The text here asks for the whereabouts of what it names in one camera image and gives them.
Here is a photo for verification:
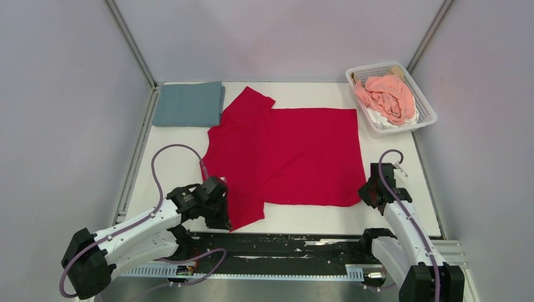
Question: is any folded blue t shirt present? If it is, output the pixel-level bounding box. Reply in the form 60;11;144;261
152;82;225;127

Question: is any pink t shirt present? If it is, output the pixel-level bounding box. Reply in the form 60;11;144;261
355;75;416;125

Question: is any white t shirt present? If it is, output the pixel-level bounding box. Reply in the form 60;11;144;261
365;107;419;130

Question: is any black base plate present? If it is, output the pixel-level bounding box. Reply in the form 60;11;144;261
170;232;386;277

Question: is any white slotted cable duct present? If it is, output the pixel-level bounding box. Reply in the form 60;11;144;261
121;263;365;282

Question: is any red t shirt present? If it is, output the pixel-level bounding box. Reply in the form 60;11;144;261
203;87;366;230

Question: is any aluminium frame rail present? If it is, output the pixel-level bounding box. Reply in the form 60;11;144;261
81;235;480;302

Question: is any white plastic laundry basket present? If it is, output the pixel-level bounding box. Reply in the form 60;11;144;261
346;62;437;138

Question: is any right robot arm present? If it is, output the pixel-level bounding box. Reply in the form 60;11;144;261
358;163;465;301

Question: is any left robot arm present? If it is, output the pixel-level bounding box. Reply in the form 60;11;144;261
60;176;231;299

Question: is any beige garment in basket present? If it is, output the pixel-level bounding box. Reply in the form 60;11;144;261
350;65;406;84

